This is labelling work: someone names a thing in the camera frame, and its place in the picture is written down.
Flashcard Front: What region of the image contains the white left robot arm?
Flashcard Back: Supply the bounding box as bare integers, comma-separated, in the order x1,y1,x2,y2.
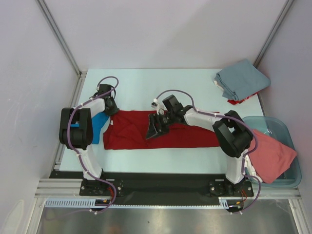
59,84,119,195

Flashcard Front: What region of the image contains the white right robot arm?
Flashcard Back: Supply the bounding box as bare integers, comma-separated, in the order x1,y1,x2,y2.
146,95,254,195

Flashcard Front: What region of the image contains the folded bright blue t shirt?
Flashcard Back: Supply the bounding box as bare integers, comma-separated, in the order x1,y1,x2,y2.
70,113,109,148

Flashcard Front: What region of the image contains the folded white t shirt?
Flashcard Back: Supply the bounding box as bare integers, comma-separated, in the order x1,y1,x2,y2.
214,80,224,90

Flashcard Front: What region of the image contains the folded red printed t shirt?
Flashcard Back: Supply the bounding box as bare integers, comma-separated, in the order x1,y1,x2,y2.
227,92,258,105

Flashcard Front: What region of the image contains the folded grey-blue t shirt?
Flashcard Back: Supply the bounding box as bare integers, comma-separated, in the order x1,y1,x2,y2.
214,59,271,100

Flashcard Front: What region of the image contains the white cloth in basin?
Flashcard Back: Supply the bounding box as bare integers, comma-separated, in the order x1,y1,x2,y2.
244,155,263,182

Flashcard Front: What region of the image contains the pink t shirt in basin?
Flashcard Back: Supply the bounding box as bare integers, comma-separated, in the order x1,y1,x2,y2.
248,129,297,184

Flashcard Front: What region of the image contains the translucent blue plastic basin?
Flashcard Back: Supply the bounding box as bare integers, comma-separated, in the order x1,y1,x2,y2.
243,116,302,188

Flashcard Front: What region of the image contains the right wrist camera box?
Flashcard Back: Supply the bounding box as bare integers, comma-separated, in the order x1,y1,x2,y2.
151,98,165,115

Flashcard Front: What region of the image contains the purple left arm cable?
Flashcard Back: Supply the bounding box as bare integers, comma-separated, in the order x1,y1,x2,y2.
67,77,120,215

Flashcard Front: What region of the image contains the left aluminium frame post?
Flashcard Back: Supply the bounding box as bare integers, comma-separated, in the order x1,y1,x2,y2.
34,0,82,76

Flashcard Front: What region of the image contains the aluminium frame post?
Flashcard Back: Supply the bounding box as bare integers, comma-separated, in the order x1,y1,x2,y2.
34,0,82,76
253,0,296,68

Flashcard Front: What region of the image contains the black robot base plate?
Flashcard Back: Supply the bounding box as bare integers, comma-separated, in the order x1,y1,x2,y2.
50,171,254,205

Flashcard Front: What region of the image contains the front aluminium frame rail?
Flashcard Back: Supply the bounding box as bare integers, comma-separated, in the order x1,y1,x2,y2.
35,178,82,198

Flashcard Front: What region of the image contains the white slotted cable duct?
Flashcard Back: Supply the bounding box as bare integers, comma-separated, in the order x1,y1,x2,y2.
44,198,242,210

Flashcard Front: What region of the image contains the right aluminium frame post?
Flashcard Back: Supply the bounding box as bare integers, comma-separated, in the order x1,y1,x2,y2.
253,0,296,68

